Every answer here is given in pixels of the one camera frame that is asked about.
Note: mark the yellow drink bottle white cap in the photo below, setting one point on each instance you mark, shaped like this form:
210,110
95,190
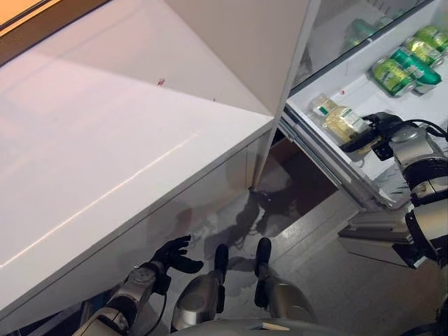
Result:
341,120

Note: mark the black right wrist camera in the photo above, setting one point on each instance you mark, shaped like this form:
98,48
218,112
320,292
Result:
382,151

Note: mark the white fridge drawer steel front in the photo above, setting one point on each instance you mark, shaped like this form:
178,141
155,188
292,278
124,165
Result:
360,87

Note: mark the silver robot left leg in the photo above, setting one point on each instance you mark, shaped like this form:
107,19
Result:
196,301

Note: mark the dark green drink can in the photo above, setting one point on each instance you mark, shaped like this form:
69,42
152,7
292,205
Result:
414,70

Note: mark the tall white cabinet panel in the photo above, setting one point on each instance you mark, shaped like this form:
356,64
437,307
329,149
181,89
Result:
245,52

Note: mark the orange window dark frame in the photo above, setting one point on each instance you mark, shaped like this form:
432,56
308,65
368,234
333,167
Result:
21,10

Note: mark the white counter cabinet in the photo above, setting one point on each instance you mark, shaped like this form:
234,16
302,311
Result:
105,140

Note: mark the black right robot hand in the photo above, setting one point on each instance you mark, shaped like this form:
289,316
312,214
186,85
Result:
386,122

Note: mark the light green drink can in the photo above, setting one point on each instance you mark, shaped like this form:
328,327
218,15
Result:
421,50
434,36
392,75

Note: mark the silver robot torso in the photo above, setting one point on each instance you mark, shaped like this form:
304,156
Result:
245,327

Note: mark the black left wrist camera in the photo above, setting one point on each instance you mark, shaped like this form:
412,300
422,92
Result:
162,281

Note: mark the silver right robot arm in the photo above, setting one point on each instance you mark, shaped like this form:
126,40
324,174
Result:
416,147

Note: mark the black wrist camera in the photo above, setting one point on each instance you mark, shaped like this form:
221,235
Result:
382,151
162,281

